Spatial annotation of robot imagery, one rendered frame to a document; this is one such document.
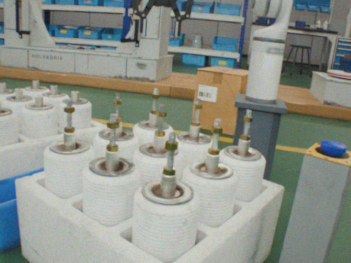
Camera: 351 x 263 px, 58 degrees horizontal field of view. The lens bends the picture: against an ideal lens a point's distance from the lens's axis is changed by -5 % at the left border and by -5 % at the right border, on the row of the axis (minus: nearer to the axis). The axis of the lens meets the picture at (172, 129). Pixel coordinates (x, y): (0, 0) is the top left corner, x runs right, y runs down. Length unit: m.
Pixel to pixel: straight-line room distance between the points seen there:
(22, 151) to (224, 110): 1.07
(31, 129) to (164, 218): 0.56
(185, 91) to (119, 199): 1.95
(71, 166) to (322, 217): 0.43
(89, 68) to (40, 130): 1.86
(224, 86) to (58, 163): 1.17
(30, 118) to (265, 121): 0.63
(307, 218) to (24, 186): 0.50
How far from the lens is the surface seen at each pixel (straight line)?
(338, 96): 2.55
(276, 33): 0.94
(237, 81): 1.61
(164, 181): 0.46
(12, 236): 0.79
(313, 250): 0.59
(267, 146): 0.97
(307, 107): 2.44
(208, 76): 1.67
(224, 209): 0.56
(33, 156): 0.89
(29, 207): 0.67
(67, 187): 0.62
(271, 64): 0.94
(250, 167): 0.63
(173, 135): 0.44
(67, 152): 0.60
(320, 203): 0.55
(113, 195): 0.52
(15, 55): 3.11
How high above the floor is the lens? 0.47
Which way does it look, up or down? 17 degrees down
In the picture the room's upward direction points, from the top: 5 degrees clockwise
